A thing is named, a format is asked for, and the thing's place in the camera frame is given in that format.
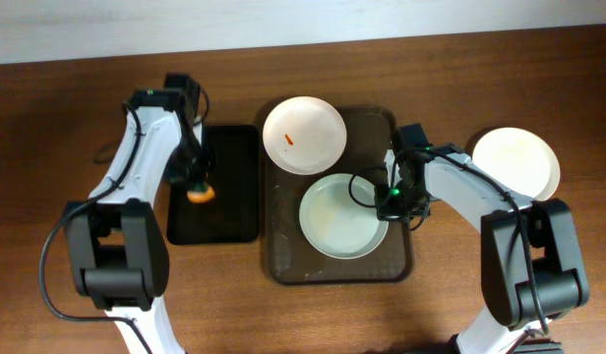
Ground pale green plate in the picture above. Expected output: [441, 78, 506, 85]
[299, 173, 389, 260]

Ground green orange sponge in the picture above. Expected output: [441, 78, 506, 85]
[186, 182, 215, 204]

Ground white plate with stain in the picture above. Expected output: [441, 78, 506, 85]
[263, 96, 347, 175]

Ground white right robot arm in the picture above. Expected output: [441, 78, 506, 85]
[373, 145, 590, 354]

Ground large brown tray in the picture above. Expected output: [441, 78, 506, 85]
[264, 105, 413, 285]

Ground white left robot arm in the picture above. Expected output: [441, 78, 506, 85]
[63, 88, 215, 353]

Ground small black tray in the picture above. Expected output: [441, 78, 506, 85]
[166, 125, 260, 246]

